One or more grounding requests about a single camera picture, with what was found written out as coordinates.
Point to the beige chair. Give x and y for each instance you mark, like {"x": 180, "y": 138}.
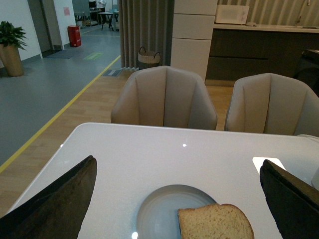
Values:
{"x": 273, "y": 104}
{"x": 165, "y": 96}

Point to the grey curtain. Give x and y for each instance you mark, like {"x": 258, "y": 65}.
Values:
{"x": 148, "y": 24}

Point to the slice of brown bread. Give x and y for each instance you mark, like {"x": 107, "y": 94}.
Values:
{"x": 214, "y": 221}

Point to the white microwave oven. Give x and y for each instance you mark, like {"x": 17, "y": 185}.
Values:
{"x": 231, "y": 14}

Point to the dark kitchen counter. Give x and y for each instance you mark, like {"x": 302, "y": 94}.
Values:
{"x": 235, "y": 54}

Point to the dark washing machine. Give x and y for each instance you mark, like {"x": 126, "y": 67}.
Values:
{"x": 307, "y": 69}

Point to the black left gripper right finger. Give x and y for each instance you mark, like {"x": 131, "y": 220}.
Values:
{"x": 293, "y": 203}

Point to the beige chair on right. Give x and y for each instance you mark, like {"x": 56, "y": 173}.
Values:
{"x": 273, "y": 104}

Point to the grey-blue ceramic plate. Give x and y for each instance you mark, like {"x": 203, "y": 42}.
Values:
{"x": 157, "y": 217}

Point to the white tall cabinet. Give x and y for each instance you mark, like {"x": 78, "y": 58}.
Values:
{"x": 193, "y": 23}

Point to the beige chair on left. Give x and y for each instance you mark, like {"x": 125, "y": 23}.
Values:
{"x": 165, "y": 96}

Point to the potted green plant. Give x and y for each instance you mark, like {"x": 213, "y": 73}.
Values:
{"x": 11, "y": 40}

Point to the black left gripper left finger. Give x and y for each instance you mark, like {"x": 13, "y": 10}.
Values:
{"x": 57, "y": 211}

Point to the woven basket with handles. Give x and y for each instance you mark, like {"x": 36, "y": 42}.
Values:
{"x": 148, "y": 59}

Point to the red bin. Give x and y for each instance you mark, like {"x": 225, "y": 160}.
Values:
{"x": 74, "y": 35}

